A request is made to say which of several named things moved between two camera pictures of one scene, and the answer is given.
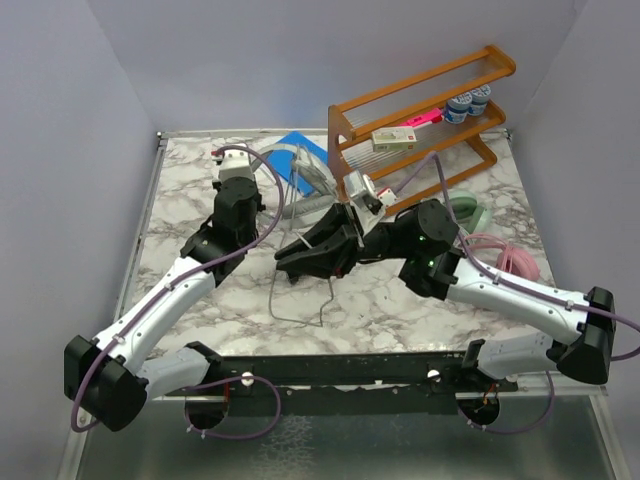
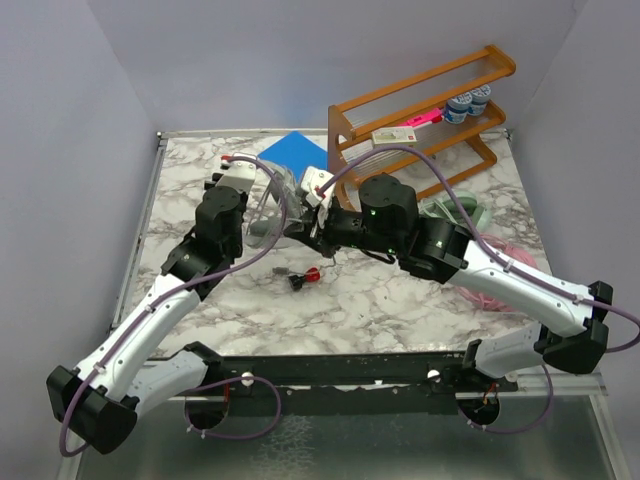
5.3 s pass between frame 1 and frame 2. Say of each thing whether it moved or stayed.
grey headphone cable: moved
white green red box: stayed
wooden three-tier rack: stayed
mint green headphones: stayed
